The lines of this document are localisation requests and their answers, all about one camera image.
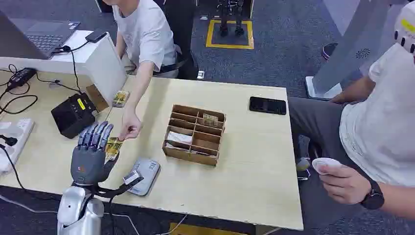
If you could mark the person's hand holding controller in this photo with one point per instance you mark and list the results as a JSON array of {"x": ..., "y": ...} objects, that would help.
[{"x": 345, "y": 185}]

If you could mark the black shoe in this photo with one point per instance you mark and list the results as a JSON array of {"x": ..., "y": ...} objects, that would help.
[{"x": 328, "y": 50}]

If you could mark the yellow card standing in box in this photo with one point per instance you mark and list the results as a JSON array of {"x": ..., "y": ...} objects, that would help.
[{"x": 210, "y": 119}]

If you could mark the white headset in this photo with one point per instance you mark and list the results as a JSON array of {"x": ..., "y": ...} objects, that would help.
[{"x": 405, "y": 27}]

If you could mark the grey flat card reader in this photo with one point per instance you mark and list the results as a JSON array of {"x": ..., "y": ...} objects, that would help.
[{"x": 147, "y": 176}]

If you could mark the yellow printed card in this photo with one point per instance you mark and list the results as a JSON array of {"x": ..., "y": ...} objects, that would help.
[{"x": 113, "y": 147}]

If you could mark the black power adapter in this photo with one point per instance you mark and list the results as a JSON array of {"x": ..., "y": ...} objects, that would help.
[{"x": 21, "y": 77}]

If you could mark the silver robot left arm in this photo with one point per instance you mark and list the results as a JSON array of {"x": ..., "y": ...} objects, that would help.
[{"x": 76, "y": 211}]

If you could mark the grey laptop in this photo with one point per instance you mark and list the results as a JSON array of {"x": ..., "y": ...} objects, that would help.
[{"x": 42, "y": 37}]

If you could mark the white round controller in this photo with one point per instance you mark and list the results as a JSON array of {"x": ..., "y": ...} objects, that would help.
[{"x": 324, "y": 162}]

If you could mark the black humanoid robot legs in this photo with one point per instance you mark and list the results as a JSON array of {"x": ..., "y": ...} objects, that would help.
[{"x": 230, "y": 18}]

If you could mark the black smartphone on desk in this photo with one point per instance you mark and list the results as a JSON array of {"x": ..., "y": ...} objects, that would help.
[{"x": 267, "y": 105}]

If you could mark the wooden compartment card box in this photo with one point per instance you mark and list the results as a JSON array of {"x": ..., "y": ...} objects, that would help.
[{"x": 194, "y": 136}]

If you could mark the grey slanted stand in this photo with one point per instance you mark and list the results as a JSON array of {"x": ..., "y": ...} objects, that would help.
[{"x": 347, "y": 52}]

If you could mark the person with white headset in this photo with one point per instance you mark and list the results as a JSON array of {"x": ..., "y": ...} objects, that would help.
[{"x": 379, "y": 123}]

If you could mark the black wristwatch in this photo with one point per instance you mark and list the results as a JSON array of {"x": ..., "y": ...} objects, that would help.
[{"x": 373, "y": 196}]

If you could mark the white raised desk block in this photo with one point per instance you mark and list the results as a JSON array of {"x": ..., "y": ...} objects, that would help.
[{"x": 97, "y": 61}]

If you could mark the yellow floor tape square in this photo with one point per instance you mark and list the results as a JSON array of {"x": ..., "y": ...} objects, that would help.
[{"x": 230, "y": 45}]

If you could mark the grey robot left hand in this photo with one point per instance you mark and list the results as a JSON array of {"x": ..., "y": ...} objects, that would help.
[{"x": 87, "y": 160}]

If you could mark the person seated across desk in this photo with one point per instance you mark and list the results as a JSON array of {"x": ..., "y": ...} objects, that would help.
[{"x": 146, "y": 35}]

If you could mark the black plug in strip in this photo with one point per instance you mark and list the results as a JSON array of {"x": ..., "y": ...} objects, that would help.
[{"x": 9, "y": 140}]

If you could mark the person's hand giving card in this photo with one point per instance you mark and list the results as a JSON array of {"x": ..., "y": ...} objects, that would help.
[{"x": 130, "y": 126}]

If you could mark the stack of yellow cards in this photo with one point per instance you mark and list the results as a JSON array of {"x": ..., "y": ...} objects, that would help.
[{"x": 120, "y": 98}]

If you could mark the white power strip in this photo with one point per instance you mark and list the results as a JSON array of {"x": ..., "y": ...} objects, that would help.
[{"x": 13, "y": 142}]

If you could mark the white card in box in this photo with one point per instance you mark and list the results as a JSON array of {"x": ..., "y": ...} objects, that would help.
[{"x": 180, "y": 138}]

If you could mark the black box with yellow label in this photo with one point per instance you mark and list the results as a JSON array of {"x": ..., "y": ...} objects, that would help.
[{"x": 73, "y": 115}]

